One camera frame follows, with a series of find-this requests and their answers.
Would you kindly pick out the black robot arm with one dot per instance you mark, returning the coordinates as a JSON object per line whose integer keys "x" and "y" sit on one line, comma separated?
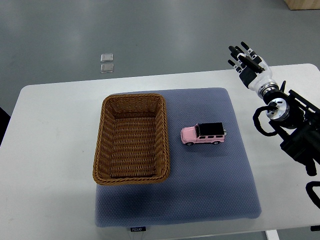
{"x": 297, "y": 122}

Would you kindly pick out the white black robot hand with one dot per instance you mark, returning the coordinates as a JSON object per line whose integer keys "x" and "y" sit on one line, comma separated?
{"x": 252, "y": 69}

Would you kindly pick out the blue grey cushion mat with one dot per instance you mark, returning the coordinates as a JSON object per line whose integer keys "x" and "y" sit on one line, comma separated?
{"x": 206, "y": 182}

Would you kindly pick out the brown wicker basket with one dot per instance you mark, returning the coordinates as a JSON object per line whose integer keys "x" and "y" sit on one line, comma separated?
{"x": 132, "y": 145}

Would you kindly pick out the black object left edge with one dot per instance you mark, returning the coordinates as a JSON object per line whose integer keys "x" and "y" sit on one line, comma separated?
{"x": 4, "y": 121}

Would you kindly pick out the pink toy car black roof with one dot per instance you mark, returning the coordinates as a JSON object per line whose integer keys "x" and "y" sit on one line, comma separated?
{"x": 203, "y": 133}

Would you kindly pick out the upper floor socket plate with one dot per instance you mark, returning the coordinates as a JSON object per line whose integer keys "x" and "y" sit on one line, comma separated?
{"x": 106, "y": 57}

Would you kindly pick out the wooden box corner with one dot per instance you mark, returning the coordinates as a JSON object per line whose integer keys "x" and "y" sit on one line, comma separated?
{"x": 296, "y": 5}

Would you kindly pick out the white table leg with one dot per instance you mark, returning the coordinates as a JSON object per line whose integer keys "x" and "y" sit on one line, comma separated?
{"x": 272, "y": 235}

